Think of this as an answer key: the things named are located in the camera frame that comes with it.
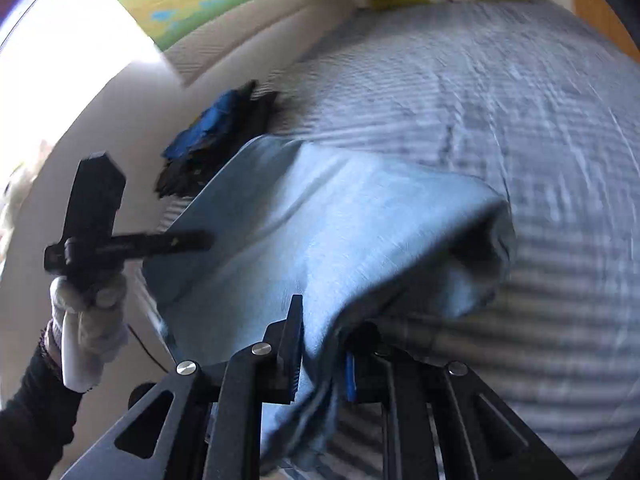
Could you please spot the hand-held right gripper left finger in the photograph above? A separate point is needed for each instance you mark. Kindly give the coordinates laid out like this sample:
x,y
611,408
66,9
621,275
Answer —
x,y
292,350

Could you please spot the black garment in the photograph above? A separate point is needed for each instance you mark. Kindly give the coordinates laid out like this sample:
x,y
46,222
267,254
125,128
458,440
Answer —
x,y
195,175

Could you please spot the wooden slatted bed rail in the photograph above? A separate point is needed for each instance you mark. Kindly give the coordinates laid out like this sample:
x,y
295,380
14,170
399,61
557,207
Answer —
x,y
595,10

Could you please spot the dark blue garment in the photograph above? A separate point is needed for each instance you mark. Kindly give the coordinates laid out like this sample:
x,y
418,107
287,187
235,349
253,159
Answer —
x,y
210,120

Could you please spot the person's left hand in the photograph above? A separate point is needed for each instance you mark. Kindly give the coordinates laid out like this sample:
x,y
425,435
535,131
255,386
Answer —
x,y
85,345

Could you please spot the blue cloth garment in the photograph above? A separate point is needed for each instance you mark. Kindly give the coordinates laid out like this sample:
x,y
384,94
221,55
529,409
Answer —
x,y
325,220

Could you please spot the person's left forearm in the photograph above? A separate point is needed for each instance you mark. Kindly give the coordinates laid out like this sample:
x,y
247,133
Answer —
x,y
35,420

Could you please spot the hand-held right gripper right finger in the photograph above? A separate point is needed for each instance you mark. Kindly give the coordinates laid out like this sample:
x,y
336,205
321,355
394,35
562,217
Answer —
x,y
350,375

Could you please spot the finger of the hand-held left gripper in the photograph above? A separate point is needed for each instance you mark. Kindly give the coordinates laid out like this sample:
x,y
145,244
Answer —
x,y
160,245

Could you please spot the striped bed blanket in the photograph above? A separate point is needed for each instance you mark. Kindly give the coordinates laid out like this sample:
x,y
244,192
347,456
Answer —
x,y
500,85

